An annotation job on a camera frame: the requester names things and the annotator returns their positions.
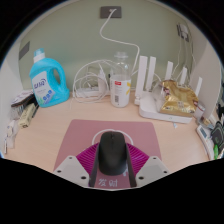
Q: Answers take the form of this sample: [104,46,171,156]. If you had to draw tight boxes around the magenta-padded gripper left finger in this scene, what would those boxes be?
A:
[53,142,100,188]

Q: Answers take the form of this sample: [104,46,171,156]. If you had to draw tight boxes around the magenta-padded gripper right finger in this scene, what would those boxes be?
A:
[124,143,171,188]

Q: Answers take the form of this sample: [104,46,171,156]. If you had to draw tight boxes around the black computer mouse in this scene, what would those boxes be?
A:
[97,131,128,176]

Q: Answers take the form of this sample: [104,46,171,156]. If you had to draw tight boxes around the pink printed mouse pad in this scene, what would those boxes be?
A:
[53,119,163,190]

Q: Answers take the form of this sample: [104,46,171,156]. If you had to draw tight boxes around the white remote control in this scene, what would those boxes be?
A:
[195,123,216,160]

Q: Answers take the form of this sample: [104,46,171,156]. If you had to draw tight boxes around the white router with antennas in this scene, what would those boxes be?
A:
[134,55,204,125]

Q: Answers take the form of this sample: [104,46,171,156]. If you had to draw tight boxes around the small green object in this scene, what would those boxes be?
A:
[213,143,221,160]

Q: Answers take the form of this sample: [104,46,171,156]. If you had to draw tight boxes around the black pen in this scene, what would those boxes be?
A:
[31,104,40,118]

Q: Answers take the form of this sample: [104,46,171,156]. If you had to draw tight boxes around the small yellow box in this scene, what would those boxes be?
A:
[18,103,37,129]

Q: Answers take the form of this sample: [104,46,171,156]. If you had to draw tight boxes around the gold snack bag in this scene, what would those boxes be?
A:
[159,79,200,118]

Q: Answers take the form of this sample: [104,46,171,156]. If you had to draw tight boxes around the dark grey pouch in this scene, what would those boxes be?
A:
[210,120,224,148]

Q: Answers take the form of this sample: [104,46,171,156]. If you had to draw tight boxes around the small white jar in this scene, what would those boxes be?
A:
[194,101,207,120]

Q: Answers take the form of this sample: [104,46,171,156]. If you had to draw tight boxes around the white power strip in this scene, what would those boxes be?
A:
[73,86,110,99]

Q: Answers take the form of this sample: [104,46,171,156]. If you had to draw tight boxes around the clear plastic bottle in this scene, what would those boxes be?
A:
[109,51,132,108]

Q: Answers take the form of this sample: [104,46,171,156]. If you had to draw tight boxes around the blue detergent bottle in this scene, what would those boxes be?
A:
[28,47,71,108]

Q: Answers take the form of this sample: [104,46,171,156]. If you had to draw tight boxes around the coiled white cable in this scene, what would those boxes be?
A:
[71,59,114,101]

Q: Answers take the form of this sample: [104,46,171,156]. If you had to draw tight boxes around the grey blank wall plate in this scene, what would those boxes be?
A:
[18,40,31,61]

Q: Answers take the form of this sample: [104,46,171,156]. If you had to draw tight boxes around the white cable from wall socket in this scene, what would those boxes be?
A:
[98,9,141,74]

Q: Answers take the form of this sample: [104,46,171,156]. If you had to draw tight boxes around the white wall charger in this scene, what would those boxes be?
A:
[176,22,191,43]

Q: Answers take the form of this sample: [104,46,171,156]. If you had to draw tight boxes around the grey wall socket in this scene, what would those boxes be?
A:
[99,5,123,20]

